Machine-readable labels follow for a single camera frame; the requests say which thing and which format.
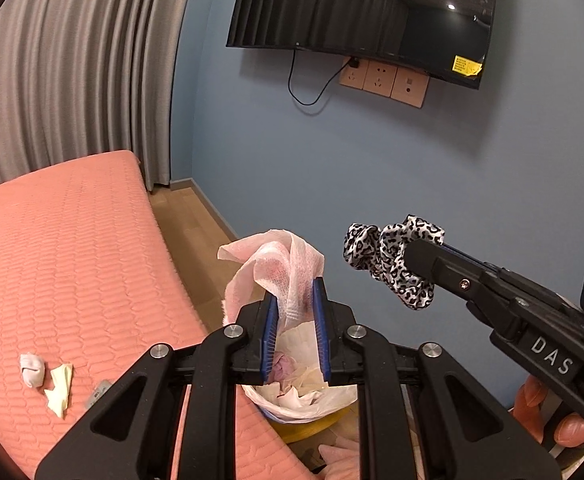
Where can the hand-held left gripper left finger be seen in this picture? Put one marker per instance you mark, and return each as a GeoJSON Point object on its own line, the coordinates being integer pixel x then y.
{"type": "Point", "coordinates": [270, 340]}

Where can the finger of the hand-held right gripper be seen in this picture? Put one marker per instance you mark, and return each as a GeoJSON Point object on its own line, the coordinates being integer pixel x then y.
{"type": "Point", "coordinates": [464, 255]}
{"type": "Point", "coordinates": [451, 272]}

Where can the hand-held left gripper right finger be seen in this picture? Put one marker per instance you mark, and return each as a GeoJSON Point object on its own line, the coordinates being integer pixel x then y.
{"type": "Point", "coordinates": [322, 330]}

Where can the leopard print scrunchie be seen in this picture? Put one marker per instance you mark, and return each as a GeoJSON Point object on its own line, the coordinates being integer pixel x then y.
{"type": "Point", "coordinates": [396, 260]}

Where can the white nonwoven face towel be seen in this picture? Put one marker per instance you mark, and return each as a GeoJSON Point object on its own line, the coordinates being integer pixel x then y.
{"type": "Point", "coordinates": [272, 270]}

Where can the yellow trash bin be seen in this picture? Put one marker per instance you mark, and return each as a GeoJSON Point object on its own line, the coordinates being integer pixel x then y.
{"type": "Point", "coordinates": [302, 430]}

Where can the person's right hand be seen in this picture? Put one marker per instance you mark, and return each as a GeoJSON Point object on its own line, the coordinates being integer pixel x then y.
{"type": "Point", "coordinates": [531, 405]}

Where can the pale pink crumpled tissue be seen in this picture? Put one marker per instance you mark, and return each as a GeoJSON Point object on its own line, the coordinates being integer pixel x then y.
{"type": "Point", "coordinates": [282, 367]}

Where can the blue plastic bin liner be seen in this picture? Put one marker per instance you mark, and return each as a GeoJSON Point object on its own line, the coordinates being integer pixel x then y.
{"type": "Point", "coordinates": [272, 412]}

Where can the pink fluffy cloth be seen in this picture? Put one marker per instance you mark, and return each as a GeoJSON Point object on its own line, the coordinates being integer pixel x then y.
{"type": "Point", "coordinates": [342, 460]}

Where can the small grey object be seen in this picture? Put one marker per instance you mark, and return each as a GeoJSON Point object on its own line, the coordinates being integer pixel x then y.
{"type": "Point", "coordinates": [98, 394]}

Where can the pink quilted bed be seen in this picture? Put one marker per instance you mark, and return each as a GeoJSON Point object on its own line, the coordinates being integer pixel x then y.
{"type": "Point", "coordinates": [72, 260]}

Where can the cream paper scrap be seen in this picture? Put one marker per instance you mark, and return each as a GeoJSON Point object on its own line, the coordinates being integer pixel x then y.
{"type": "Point", "coordinates": [59, 390]}

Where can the black power plug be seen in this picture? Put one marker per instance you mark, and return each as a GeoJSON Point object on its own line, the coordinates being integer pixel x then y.
{"type": "Point", "coordinates": [353, 63]}

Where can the small white crumpled tissue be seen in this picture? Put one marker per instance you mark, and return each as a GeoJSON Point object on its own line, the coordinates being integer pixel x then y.
{"type": "Point", "coordinates": [32, 370]}

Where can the grey pleated curtain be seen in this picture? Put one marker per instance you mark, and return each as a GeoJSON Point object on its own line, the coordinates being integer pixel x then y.
{"type": "Point", "coordinates": [72, 60]}

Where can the beige wall switch plate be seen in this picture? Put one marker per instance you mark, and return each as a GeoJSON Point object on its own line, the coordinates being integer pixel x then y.
{"type": "Point", "coordinates": [409, 87]}

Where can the beige wall socket plate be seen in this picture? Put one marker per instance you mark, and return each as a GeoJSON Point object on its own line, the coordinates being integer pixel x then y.
{"type": "Point", "coordinates": [352, 77]}
{"type": "Point", "coordinates": [379, 80]}

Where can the black wall television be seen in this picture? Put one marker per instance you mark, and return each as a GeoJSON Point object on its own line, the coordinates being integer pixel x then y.
{"type": "Point", "coordinates": [347, 5]}

